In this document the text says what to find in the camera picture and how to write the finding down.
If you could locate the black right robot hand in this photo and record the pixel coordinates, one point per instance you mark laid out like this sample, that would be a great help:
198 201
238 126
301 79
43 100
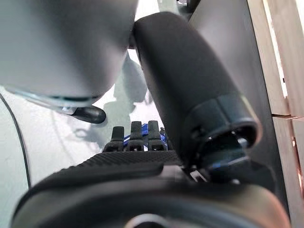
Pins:
180 78

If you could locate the black robot foot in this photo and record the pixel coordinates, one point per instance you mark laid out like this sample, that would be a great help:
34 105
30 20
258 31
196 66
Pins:
91 114

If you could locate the wooden slat panel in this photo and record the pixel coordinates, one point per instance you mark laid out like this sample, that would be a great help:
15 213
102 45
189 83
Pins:
287 71

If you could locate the silver grey robot leg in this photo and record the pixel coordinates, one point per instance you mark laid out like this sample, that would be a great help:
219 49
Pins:
59 45

